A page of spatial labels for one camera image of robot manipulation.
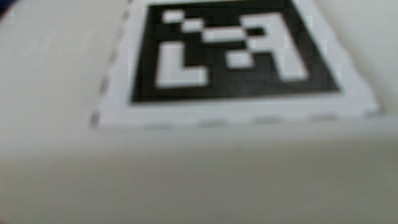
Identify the white cabinet top block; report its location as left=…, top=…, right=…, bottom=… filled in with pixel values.
left=0, top=0, right=398, bottom=224

